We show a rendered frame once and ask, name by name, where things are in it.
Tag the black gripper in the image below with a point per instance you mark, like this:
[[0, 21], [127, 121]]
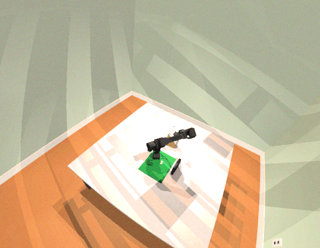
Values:
[[156, 154]]

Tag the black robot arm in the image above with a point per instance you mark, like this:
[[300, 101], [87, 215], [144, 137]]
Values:
[[163, 141]]

